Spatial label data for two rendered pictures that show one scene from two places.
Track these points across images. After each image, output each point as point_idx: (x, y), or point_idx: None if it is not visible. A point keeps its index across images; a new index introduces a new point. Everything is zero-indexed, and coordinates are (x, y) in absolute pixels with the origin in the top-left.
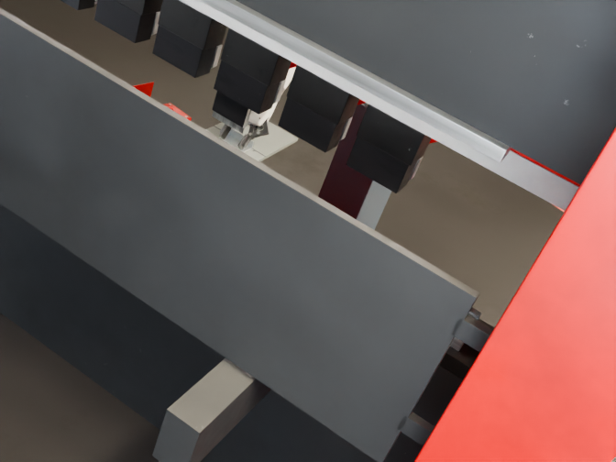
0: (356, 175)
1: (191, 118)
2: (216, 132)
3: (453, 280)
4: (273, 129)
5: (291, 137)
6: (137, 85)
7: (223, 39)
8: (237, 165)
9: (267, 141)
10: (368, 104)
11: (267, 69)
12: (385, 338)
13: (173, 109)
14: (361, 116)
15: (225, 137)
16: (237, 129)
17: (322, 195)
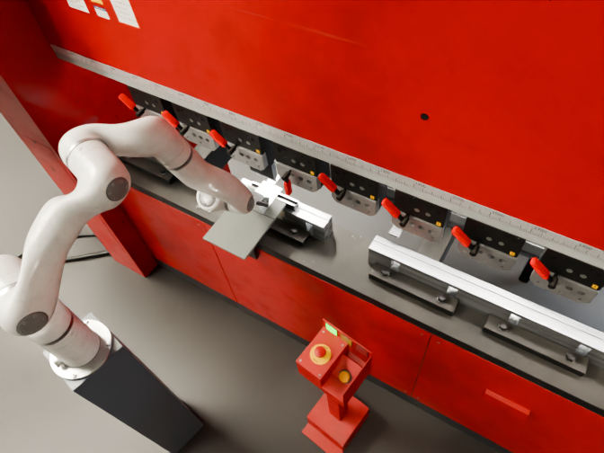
0: (129, 350)
1: (296, 360)
2: (270, 211)
3: None
4: (223, 239)
5: (208, 236)
6: (356, 376)
7: (275, 157)
8: None
9: (230, 219)
10: (111, 337)
11: None
12: None
13: (315, 367)
14: (119, 341)
15: (263, 207)
16: (256, 173)
17: (160, 382)
